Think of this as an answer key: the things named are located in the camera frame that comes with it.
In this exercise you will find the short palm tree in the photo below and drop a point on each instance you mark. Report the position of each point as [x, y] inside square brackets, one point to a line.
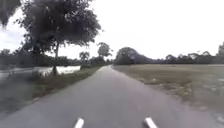
[84, 55]

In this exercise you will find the grass verge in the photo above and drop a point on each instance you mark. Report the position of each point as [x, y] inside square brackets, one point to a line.
[63, 81]

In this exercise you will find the large rounded tree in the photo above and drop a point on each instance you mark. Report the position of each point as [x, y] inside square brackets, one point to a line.
[128, 56]

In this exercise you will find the dry grass field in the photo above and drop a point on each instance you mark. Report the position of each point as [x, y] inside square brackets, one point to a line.
[180, 80]

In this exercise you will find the robot's own part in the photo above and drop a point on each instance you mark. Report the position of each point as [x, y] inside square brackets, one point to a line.
[150, 123]
[79, 123]

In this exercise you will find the row of trees beyond water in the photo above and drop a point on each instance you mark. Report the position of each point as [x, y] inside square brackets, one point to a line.
[20, 60]

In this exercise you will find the distant row of trees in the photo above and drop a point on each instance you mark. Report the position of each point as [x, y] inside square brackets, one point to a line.
[196, 58]

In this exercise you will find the grey asphalt path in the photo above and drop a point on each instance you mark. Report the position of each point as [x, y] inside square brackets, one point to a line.
[110, 100]

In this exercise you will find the bushes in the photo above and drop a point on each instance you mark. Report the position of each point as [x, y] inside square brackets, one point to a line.
[96, 61]

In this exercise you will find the broad dark tree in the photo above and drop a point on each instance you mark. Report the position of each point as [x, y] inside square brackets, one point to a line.
[60, 23]

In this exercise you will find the round-crowned tree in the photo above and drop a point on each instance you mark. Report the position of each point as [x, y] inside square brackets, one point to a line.
[104, 50]

